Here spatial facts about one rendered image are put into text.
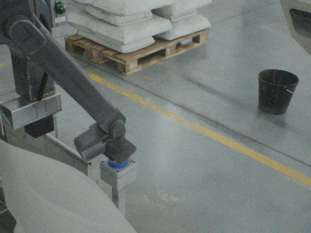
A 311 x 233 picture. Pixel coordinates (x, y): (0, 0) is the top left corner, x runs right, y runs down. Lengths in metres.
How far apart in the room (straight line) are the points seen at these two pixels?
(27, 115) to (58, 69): 0.30
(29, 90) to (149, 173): 1.61
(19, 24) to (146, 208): 1.78
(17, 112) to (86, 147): 0.19
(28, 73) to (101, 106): 0.22
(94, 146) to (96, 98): 0.16
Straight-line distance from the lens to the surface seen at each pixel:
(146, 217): 2.34
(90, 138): 1.06
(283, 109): 3.40
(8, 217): 1.84
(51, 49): 0.82
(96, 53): 4.01
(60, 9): 1.08
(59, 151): 1.59
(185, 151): 2.84
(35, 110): 1.14
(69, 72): 0.88
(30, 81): 1.11
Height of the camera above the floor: 1.59
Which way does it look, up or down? 30 degrees down
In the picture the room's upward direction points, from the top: 3 degrees clockwise
